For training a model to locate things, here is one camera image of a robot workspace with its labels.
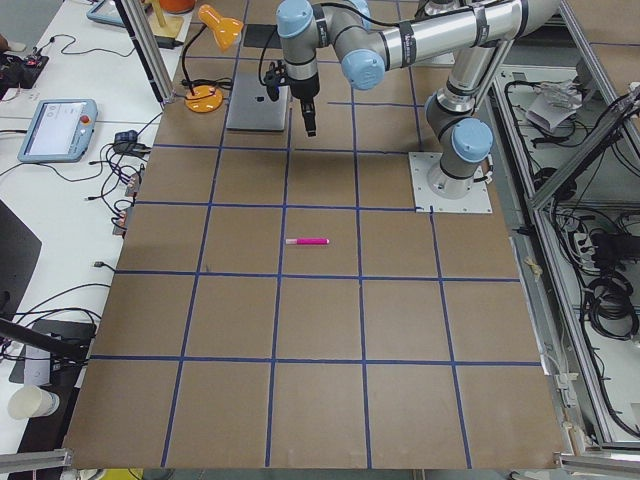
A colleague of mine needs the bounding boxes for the black power adapter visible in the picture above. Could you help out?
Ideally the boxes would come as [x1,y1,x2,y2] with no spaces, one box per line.
[154,35,184,50]

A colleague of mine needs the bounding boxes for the wooden stand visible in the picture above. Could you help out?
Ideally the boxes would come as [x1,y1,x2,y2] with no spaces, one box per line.
[146,0,184,39]

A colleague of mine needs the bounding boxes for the black mousepad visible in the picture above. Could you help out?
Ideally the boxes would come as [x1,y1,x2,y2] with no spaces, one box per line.
[243,24,281,49]

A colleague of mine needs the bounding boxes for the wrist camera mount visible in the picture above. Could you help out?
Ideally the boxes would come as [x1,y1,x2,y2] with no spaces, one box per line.
[264,60,289,102]

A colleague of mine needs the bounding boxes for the aluminium frame post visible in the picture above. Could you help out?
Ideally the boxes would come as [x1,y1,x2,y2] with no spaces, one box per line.
[115,0,175,105]

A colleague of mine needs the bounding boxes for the pink pen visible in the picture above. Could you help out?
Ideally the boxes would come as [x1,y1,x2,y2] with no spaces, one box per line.
[285,237,330,245]

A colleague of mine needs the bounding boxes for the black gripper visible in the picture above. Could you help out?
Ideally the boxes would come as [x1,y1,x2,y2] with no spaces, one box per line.
[291,77,319,137]

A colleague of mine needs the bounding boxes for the orange cylinder container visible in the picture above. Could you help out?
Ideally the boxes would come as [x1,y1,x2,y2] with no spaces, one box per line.
[159,0,196,15]

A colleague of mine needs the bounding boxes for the orange desk lamp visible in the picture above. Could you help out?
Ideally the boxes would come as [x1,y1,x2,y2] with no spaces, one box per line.
[180,3,244,114]

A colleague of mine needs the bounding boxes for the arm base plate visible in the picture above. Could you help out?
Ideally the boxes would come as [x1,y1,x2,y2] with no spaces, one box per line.
[408,152,493,214]

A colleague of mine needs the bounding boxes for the teach pendant tablet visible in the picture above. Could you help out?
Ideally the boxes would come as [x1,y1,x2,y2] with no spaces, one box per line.
[17,99,98,164]

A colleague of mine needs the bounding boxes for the white paper cup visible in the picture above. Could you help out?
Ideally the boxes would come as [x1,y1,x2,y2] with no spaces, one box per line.
[8,385,60,420]

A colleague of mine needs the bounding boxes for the silver laptop notebook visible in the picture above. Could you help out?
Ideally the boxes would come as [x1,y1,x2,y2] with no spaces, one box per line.
[226,72,290,132]

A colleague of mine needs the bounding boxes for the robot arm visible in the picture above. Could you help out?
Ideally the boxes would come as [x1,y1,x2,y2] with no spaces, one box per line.
[263,0,559,200]

